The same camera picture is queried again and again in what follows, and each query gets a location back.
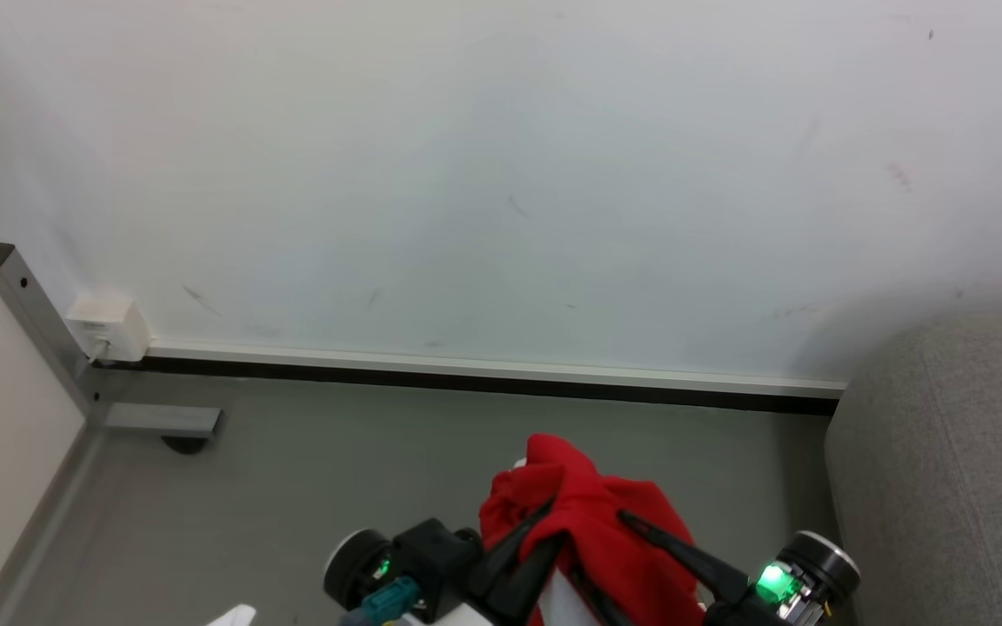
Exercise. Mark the white cloth piece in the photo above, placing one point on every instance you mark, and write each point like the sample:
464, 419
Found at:
233, 616

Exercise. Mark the white and black baseboard strip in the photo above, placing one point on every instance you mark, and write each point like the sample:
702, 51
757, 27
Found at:
484, 372

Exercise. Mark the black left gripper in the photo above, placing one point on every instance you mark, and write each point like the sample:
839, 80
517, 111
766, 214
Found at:
431, 556

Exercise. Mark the red clothing item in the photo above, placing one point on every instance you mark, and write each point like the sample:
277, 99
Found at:
605, 522

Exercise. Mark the grey metal frame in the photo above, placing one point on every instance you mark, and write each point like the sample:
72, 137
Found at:
40, 322

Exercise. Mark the black frame foot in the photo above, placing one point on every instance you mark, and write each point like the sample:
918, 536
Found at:
183, 444

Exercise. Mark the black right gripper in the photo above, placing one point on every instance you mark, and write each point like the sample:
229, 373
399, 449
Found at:
801, 578

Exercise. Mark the grey fabric sofa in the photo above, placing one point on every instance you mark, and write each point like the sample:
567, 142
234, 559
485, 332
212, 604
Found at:
953, 469

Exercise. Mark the white wall socket box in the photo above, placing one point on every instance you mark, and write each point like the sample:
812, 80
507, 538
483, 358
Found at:
110, 326

